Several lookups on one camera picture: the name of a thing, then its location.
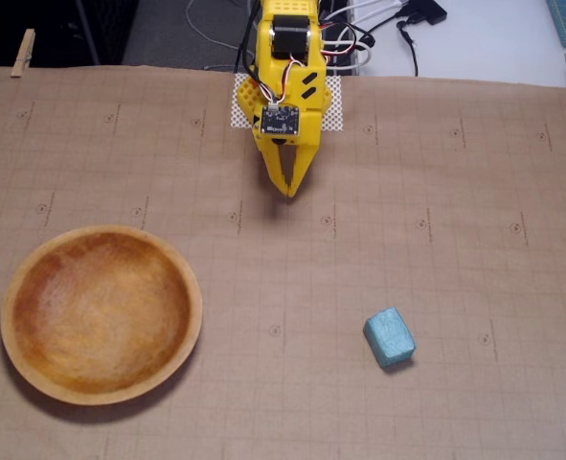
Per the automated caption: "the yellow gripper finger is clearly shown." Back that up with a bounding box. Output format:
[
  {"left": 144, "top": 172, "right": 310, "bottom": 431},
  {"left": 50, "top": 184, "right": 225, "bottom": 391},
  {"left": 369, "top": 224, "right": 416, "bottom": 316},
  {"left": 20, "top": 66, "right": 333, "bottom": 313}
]
[
  {"left": 255, "top": 135, "right": 290, "bottom": 198},
  {"left": 287, "top": 142, "right": 321, "bottom": 199}
]

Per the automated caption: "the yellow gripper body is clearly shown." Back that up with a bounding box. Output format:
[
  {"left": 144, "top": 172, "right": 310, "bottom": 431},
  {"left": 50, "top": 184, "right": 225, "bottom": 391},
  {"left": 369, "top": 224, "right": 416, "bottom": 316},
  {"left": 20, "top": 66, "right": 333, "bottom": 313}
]
[{"left": 253, "top": 13, "right": 328, "bottom": 148}]

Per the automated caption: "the blue foam block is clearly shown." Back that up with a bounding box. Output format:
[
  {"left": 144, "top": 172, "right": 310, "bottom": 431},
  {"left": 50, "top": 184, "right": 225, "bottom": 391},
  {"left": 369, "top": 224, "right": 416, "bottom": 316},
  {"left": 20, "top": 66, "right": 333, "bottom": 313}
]
[{"left": 362, "top": 306, "right": 417, "bottom": 369}]

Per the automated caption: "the yellow lattice robot base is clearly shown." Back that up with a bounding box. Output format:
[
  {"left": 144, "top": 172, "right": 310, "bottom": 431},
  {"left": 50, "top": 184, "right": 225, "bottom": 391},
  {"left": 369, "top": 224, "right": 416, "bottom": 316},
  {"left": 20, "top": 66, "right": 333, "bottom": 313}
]
[{"left": 237, "top": 76, "right": 335, "bottom": 127}]

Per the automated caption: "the round wooden bowl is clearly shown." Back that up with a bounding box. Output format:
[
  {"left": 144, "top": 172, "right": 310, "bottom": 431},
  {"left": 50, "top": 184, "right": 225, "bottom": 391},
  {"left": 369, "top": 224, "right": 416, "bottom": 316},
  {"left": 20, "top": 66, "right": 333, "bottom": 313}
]
[{"left": 0, "top": 224, "right": 204, "bottom": 406}]

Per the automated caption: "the black controller box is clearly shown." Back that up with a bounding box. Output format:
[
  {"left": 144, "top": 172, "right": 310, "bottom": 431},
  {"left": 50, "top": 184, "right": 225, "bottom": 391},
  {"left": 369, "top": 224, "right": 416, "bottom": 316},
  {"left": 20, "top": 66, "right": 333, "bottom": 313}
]
[{"left": 320, "top": 21, "right": 374, "bottom": 77}]

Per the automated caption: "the white mesh mat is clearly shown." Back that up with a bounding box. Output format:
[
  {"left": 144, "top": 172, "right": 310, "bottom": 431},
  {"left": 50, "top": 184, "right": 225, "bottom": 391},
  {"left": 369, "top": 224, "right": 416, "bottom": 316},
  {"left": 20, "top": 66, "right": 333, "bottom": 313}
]
[{"left": 230, "top": 72, "right": 345, "bottom": 133}]

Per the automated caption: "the black adapter hub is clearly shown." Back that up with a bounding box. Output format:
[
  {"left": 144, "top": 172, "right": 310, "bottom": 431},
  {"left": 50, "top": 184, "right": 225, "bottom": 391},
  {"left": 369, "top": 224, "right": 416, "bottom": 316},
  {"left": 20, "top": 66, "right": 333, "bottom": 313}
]
[{"left": 396, "top": 0, "right": 449, "bottom": 26}]

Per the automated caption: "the brown gridded paper sheet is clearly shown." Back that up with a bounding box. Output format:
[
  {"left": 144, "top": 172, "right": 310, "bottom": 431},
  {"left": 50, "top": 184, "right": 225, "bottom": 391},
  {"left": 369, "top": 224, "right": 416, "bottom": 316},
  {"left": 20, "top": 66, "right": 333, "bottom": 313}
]
[{"left": 0, "top": 64, "right": 566, "bottom": 460}]

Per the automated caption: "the grey metal leg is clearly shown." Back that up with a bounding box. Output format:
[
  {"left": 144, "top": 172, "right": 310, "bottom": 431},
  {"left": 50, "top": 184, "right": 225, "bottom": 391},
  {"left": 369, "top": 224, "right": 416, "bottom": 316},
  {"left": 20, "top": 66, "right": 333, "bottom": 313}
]
[{"left": 75, "top": 0, "right": 101, "bottom": 66}]

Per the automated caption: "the black camera circuit board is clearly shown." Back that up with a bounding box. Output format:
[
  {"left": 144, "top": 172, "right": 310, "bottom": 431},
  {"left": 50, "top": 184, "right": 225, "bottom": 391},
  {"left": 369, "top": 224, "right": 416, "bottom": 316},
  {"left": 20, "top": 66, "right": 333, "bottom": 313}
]
[{"left": 261, "top": 105, "right": 302, "bottom": 136}]

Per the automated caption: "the red white black servo wire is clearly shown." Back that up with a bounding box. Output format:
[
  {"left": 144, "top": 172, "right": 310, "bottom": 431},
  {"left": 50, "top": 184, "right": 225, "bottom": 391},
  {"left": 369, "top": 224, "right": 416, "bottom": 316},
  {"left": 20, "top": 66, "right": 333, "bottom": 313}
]
[{"left": 323, "top": 21, "right": 377, "bottom": 66}]

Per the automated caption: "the white cable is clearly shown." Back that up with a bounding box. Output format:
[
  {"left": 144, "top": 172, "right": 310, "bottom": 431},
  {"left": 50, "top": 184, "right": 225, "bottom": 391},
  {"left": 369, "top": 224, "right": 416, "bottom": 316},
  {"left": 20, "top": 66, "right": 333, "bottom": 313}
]
[{"left": 320, "top": 0, "right": 406, "bottom": 24}]

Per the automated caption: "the black cable with barrel plug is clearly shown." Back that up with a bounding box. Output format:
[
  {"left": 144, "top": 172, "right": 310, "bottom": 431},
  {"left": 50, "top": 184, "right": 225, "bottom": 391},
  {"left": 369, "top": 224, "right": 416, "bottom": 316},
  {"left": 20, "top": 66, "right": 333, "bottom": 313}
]
[{"left": 396, "top": 17, "right": 420, "bottom": 78}]

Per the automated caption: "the thin grey cable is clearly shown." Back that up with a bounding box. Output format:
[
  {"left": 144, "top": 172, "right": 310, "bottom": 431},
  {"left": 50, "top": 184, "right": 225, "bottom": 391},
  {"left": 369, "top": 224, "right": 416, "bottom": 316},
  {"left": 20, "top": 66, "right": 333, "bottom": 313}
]
[{"left": 186, "top": 0, "right": 245, "bottom": 73}]

